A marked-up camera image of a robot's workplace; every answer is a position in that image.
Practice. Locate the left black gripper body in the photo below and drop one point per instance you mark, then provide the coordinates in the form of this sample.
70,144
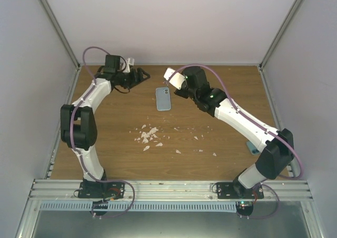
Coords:
125,81

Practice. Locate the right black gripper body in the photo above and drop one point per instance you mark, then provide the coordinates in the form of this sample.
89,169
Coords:
189,92

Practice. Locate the light blue phone case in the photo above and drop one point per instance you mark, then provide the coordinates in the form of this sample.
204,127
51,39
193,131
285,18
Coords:
163,99

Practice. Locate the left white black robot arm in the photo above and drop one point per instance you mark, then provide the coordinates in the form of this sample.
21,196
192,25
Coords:
78,125

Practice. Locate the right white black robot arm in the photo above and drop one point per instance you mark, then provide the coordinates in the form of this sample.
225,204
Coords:
275,147

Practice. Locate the white debris pile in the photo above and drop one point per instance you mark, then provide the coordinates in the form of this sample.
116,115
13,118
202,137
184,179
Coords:
147,137

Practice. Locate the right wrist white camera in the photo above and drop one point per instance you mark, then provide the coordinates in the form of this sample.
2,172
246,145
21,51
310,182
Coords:
175,79

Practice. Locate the wrist white camera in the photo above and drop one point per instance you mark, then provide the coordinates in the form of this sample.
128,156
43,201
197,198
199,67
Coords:
175,79
127,64

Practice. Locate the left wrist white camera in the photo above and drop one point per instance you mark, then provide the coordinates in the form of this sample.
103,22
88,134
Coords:
127,64

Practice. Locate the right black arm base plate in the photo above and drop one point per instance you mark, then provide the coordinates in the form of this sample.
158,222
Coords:
226,190

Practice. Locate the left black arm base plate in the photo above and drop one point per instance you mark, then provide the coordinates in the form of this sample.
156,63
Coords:
96,190

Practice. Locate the grey slotted cable duct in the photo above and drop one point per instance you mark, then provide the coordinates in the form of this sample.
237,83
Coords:
140,206

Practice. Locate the left aluminium corner post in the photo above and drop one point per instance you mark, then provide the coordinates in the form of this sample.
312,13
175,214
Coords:
57,28

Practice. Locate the aluminium corner post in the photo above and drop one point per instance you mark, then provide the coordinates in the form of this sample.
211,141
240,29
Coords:
280,33
57,28

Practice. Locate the aluminium front rail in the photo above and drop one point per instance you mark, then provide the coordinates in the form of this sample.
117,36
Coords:
156,190

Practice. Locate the right aluminium corner post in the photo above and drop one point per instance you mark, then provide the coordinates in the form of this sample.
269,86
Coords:
280,33

